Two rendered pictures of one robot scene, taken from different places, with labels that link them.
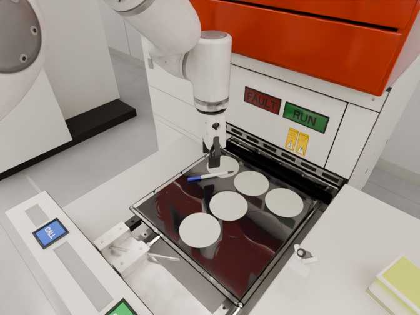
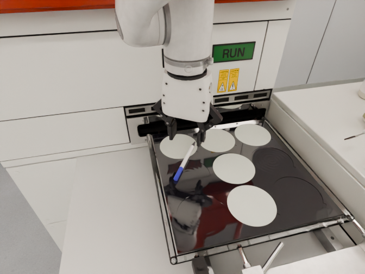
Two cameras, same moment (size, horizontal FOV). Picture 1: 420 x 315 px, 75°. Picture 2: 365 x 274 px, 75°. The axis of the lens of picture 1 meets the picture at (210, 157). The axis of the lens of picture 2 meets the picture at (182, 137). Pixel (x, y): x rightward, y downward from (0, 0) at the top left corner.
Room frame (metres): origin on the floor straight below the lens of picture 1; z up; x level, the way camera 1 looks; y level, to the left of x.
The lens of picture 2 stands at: (0.35, 0.35, 1.32)
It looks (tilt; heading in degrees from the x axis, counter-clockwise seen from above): 39 degrees down; 305
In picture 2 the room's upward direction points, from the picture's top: straight up
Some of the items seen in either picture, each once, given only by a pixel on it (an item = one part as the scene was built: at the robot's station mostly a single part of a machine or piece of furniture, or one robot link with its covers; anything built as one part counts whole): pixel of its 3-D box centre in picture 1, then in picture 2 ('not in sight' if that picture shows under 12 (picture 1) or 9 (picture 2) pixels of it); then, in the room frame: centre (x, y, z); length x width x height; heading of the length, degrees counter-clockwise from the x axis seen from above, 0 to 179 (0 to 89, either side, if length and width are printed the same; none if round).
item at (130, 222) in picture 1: (133, 222); (200, 269); (0.42, 0.19, 0.90); 0.04 x 0.02 x 0.03; 138
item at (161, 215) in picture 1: (227, 204); (231, 168); (0.48, -0.05, 0.90); 0.34 x 0.34 x 0.01; 48
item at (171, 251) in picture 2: (180, 174); (157, 182); (0.60, 0.09, 0.90); 0.37 x 0.01 x 0.01; 138
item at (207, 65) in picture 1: (209, 65); (184, 12); (0.59, 0.00, 1.24); 0.09 x 0.08 x 0.13; 56
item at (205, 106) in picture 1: (211, 100); (188, 61); (0.58, 0.00, 1.15); 0.09 x 0.08 x 0.03; 14
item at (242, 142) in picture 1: (266, 164); (200, 120); (0.65, -0.18, 0.89); 0.44 x 0.02 x 0.10; 48
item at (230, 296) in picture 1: (177, 249); (268, 237); (0.35, 0.07, 0.90); 0.38 x 0.01 x 0.01; 48
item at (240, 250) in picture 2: (154, 241); (244, 257); (0.37, 0.13, 0.89); 0.05 x 0.01 x 0.01; 138
